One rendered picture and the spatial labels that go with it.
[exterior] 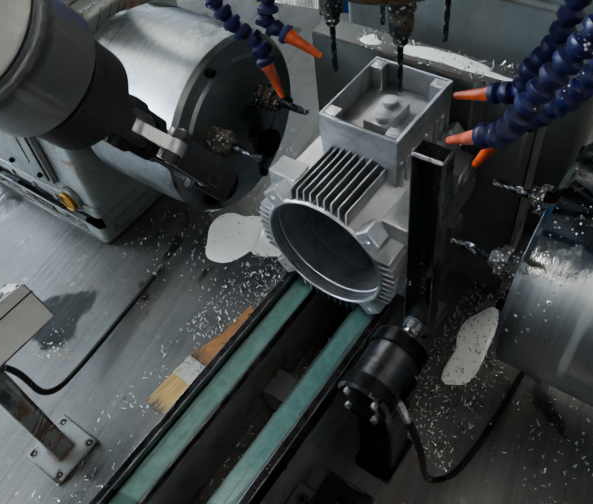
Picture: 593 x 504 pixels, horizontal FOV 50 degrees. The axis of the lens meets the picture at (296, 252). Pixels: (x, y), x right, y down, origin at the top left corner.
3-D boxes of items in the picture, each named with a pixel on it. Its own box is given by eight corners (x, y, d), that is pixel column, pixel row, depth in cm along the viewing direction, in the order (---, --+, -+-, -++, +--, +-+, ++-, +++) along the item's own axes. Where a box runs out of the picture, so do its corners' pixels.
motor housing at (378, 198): (351, 178, 94) (346, 70, 80) (469, 229, 86) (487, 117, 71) (269, 270, 85) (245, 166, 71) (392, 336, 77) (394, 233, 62)
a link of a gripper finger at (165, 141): (104, 89, 44) (158, 112, 41) (150, 119, 49) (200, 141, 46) (88, 120, 44) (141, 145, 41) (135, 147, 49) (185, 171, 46)
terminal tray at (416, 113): (374, 104, 81) (374, 55, 75) (450, 131, 76) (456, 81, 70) (320, 160, 75) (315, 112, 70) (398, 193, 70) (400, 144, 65)
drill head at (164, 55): (155, 85, 116) (109, -52, 96) (321, 151, 100) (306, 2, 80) (50, 169, 104) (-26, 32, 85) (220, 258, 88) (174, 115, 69)
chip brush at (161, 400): (245, 303, 97) (244, 300, 96) (269, 320, 95) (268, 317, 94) (145, 403, 88) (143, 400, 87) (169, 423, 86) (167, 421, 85)
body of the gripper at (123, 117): (118, 41, 39) (197, 103, 47) (31, 8, 43) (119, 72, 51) (63, 150, 39) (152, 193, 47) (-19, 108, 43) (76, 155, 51)
